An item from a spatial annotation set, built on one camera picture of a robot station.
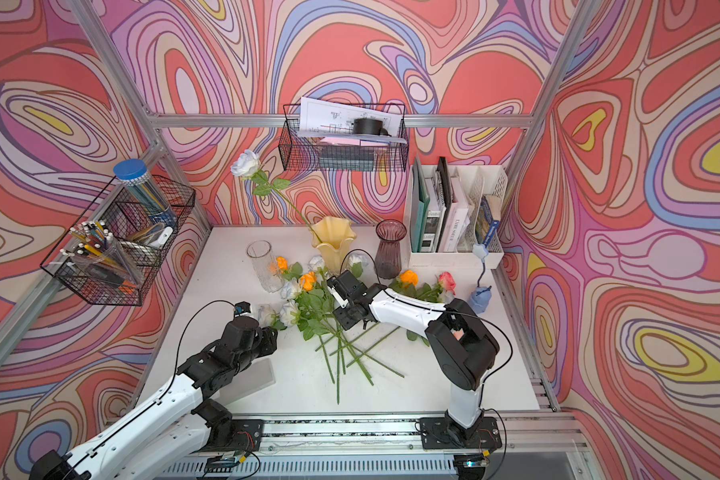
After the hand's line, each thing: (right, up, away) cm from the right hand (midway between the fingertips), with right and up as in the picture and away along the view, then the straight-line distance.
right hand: (351, 319), depth 91 cm
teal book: (+21, +34, -5) cm, 40 cm away
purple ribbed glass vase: (+13, +20, +14) cm, 27 cm away
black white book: (+29, +44, +5) cm, 53 cm away
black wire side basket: (-51, +24, -17) cm, 59 cm away
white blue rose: (-18, +1, -2) cm, 18 cm away
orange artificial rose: (-25, +16, +13) cm, 32 cm away
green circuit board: (-31, -31, -19) cm, 48 cm away
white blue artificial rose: (+2, +17, +12) cm, 21 cm away
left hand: (-21, -2, -8) cm, 23 cm away
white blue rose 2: (-25, +1, 0) cm, 25 cm away
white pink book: (+32, +30, +1) cm, 44 cm away
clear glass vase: (-28, +16, +5) cm, 33 cm away
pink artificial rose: (+32, +10, +8) cm, 35 cm away
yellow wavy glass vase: (-6, +26, +5) cm, 27 cm away
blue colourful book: (+46, +30, +11) cm, 56 cm away
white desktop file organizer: (+44, +46, +14) cm, 65 cm away
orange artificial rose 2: (-15, +10, +8) cm, 20 cm away
